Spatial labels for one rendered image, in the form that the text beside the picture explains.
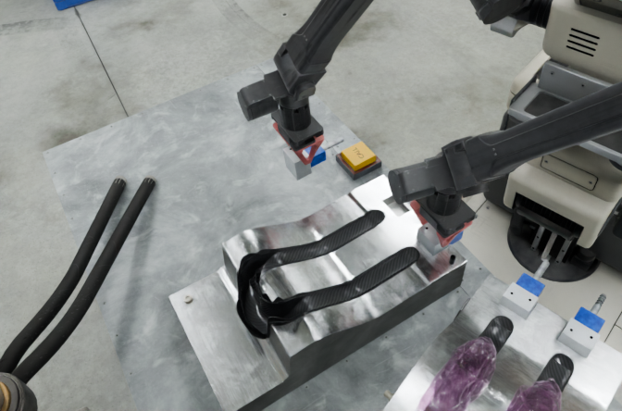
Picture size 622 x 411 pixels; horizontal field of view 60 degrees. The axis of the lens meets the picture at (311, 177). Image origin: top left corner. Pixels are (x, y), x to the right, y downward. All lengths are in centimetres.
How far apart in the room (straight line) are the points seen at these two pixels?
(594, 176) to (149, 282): 96
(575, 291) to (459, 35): 176
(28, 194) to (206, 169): 148
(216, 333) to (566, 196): 80
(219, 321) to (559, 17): 82
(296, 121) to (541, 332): 57
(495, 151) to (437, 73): 214
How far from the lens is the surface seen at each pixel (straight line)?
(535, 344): 103
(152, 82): 304
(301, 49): 88
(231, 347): 100
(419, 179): 85
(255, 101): 95
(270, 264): 97
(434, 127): 258
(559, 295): 179
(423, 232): 104
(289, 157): 111
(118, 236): 118
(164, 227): 126
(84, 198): 139
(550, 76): 115
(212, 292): 106
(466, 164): 82
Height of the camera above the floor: 175
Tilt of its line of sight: 48 degrees down
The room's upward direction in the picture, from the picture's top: 6 degrees counter-clockwise
